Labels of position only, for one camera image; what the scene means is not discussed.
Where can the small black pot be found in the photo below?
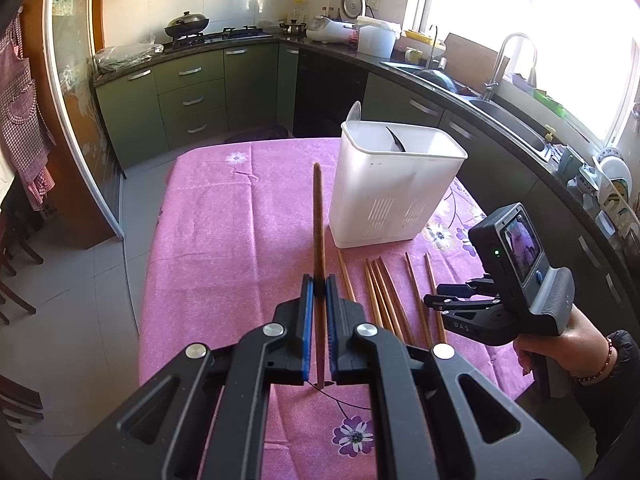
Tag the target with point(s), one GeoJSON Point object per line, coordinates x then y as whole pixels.
{"type": "Point", "coordinates": [294, 28]}

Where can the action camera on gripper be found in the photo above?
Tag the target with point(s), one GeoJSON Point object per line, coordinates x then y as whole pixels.
{"type": "Point", "coordinates": [512, 255]}

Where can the wooden cutting board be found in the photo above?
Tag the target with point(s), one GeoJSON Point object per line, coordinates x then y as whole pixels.
{"type": "Point", "coordinates": [468, 62]}

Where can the checked pink apron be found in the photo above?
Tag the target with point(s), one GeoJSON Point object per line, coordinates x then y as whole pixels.
{"type": "Point", "coordinates": [26, 140]}

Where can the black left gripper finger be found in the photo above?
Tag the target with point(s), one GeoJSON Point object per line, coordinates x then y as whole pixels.
{"type": "Point", "coordinates": [451, 303]}
{"type": "Point", "coordinates": [484, 286]}

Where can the white plastic bucket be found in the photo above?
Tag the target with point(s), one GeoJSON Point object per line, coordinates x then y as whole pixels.
{"type": "Point", "coordinates": [377, 37]}

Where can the plastic bag on counter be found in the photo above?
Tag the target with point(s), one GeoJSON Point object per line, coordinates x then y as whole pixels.
{"type": "Point", "coordinates": [113, 59]}

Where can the person's right hand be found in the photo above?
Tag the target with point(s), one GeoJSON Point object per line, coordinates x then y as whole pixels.
{"type": "Point", "coordinates": [581, 350]}

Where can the gas stove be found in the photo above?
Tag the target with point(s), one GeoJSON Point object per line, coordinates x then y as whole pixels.
{"type": "Point", "coordinates": [227, 34]}

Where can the right forearm black sleeve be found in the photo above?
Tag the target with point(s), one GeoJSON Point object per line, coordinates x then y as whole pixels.
{"type": "Point", "coordinates": [612, 409]}

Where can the stainless steel sink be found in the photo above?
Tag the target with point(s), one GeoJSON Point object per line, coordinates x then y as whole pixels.
{"type": "Point", "coordinates": [519, 129]}

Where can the white rice cooker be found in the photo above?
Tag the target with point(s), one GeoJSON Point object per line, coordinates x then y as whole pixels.
{"type": "Point", "coordinates": [323, 29]}

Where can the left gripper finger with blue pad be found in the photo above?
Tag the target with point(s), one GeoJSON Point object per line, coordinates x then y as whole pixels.
{"type": "Point", "coordinates": [291, 354]}
{"type": "Point", "coordinates": [347, 365]}

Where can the glass sliding door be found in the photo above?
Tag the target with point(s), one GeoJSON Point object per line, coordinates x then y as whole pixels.
{"type": "Point", "coordinates": [68, 51]}

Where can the purple floral tablecloth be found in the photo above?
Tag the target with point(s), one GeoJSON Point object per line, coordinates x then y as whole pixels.
{"type": "Point", "coordinates": [234, 239]}

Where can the chrome kitchen faucet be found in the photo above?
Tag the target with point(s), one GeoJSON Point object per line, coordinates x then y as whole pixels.
{"type": "Point", "coordinates": [493, 82]}

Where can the black wok with lid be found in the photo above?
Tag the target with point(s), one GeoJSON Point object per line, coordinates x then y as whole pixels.
{"type": "Point", "coordinates": [187, 24]}

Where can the white plastic utensil holder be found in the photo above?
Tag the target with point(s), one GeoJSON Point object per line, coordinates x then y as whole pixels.
{"type": "Point", "coordinates": [381, 195]}

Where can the green kitchen cabinets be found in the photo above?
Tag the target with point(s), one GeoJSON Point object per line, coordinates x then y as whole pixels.
{"type": "Point", "coordinates": [184, 96]}

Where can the translucent plastic spoon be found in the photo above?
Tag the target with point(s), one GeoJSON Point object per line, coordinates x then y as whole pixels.
{"type": "Point", "coordinates": [354, 114]}

